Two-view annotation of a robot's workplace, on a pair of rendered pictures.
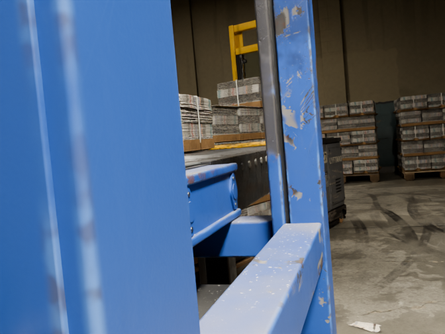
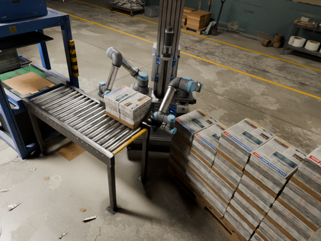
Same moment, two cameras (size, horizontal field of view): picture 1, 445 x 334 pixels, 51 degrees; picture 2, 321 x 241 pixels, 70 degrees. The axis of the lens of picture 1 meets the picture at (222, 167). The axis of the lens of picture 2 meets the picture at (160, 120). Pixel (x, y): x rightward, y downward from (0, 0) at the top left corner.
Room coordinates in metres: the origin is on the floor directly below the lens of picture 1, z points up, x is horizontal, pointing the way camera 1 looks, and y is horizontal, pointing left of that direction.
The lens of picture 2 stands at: (2.81, -1.56, 2.24)
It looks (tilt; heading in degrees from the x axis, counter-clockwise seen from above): 37 degrees down; 105
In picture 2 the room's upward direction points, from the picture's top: 6 degrees clockwise
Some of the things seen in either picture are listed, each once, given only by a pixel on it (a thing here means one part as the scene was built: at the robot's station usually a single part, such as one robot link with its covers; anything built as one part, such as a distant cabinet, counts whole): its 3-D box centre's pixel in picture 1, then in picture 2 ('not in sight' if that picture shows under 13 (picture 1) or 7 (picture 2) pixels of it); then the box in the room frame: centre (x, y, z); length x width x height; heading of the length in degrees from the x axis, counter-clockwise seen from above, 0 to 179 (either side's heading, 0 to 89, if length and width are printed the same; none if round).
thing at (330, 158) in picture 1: (299, 182); not in sight; (4.30, -0.70, 0.40); 0.69 x 0.55 x 0.80; 55
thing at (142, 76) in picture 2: not in sight; (143, 78); (1.95, 0.73, 0.98); 0.13 x 0.12 x 0.14; 142
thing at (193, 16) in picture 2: not in sight; (191, 19); (1.33, 6.84, 0.28); 1.20 x 0.83 x 0.57; 163
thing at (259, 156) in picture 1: (272, 167); (63, 128); (1.48, -0.16, 0.74); 1.34 x 0.05 x 0.12; 163
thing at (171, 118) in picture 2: not in sight; (169, 120); (2.45, 0.17, 0.92); 0.11 x 0.08 x 0.11; 172
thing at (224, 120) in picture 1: (204, 126); (245, 143); (3.15, 0.10, 0.95); 0.38 x 0.29 x 0.23; 56
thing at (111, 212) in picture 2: not in sight; (113, 208); (2.09, -0.35, 0.01); 0.14 x 0.13 x 0.01; 73
